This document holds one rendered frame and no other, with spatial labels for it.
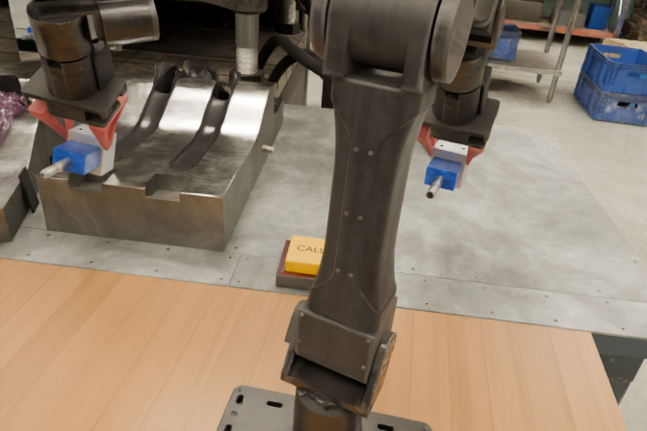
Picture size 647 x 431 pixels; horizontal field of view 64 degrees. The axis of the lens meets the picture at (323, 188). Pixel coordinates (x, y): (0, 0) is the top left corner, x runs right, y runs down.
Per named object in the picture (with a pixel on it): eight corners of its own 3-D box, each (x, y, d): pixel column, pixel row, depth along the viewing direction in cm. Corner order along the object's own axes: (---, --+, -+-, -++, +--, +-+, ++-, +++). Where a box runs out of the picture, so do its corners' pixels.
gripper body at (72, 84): (51, 70, 66) (37, 19, 61) (129, 90, 66) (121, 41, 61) (22, 103, 62) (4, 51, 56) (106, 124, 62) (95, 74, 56)
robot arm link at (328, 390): (307, 290, 48) (276, 328, 43) (399, 324, 45) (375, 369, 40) (303, 340, 51) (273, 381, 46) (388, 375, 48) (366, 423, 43)
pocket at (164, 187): (182, 215, 72) (181, 192, 70) (144, 211, 72) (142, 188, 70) (193, 199, 76) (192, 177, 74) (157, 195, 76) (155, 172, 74)
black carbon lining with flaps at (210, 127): (194, 185, 76) (190, 124, 72) (87, 172, 77) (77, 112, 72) (247, 105, 107) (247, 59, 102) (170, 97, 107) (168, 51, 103)
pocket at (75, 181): (106, 207, 72) (103, 183, 70) (69, 202, 73) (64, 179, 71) (120, 190, 76) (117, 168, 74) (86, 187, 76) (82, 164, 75)
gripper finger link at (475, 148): (441, 137, 78) (445, 91, 71) (489, 148, 76) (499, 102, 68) (427, 171, 75) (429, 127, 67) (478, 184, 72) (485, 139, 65)
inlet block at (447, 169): (445, 218, 68) (452, 181, 65) (408, 208, 69) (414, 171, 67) (464, 180, 78) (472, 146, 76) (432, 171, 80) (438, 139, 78)
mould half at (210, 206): (223, 252, 74) (221, 166, 67) (46, 230, 75) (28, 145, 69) (282, 123, 118) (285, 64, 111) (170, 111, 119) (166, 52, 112)
